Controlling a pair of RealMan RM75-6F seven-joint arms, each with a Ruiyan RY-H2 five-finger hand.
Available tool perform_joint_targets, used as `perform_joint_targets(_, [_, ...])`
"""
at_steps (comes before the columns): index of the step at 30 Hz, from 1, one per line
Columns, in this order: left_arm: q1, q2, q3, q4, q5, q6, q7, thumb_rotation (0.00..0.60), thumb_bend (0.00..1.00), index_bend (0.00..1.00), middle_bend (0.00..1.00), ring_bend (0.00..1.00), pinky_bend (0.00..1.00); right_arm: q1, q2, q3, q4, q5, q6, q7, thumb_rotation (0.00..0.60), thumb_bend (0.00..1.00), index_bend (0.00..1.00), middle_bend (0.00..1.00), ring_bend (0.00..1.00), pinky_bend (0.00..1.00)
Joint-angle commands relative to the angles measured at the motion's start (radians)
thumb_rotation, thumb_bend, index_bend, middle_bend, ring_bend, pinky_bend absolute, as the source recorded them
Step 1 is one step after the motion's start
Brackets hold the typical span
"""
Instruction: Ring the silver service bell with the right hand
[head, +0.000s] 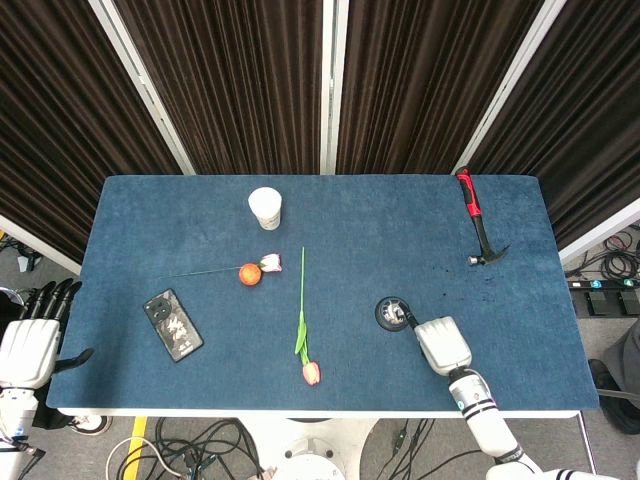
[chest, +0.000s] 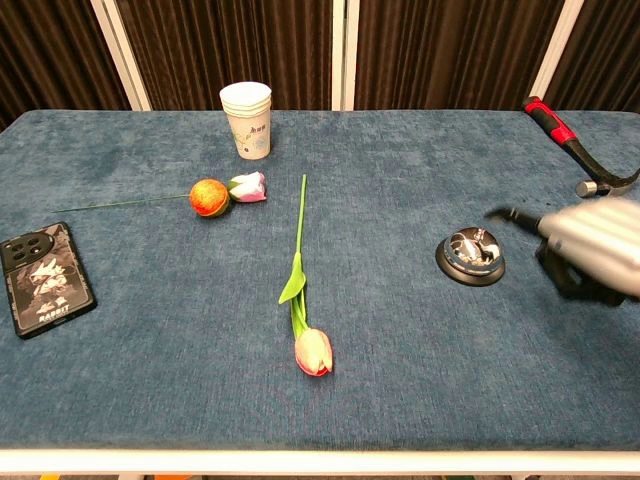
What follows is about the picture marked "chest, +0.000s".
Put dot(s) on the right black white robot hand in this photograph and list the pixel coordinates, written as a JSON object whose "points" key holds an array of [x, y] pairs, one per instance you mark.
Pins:
{"points": [[595, 240]]}

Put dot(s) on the round black metal object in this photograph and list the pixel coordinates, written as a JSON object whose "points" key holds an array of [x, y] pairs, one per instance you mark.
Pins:
{"points": [[470, 260]]}

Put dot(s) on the red black claw hammer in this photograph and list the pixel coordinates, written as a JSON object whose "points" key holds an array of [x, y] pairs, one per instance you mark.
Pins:
{"points": [[560, 130]]}

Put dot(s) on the dark brown curtain panel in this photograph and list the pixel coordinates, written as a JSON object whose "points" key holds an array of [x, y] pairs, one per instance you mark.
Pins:
{"points": [[450, 50], [55, 55], [235, 45], [600, 50]]}

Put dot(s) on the blue table cloth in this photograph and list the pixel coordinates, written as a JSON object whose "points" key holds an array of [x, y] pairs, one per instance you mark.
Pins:
{"points": [[320, 300]]}

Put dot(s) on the pink artificial tulip with leaves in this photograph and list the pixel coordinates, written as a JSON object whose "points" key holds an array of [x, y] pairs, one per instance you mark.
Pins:
{"points": [[314, 352]]}

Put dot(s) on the white pink artificial tulip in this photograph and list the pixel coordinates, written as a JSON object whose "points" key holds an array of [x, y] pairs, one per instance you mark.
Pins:
{"points": [[250, 187]]}

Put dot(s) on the white paper cup stack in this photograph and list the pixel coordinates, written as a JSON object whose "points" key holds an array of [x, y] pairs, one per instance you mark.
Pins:
{"points": [[248, 125]]}

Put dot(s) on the orange fruit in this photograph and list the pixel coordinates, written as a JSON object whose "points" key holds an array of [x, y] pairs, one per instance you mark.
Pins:
{"points": [[210, 198]]}

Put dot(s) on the black smartphone with printed case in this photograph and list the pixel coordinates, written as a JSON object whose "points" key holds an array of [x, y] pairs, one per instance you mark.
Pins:
{"points": [[45, 285]]}

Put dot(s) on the white frame post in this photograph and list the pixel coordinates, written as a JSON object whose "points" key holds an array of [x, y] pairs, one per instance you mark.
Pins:
{"points": [[345, 55], [557, 50], [122, 55]]}

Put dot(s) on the white table frame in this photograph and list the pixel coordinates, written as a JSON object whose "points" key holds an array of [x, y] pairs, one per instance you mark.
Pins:
{"points": [[320, 462]]}

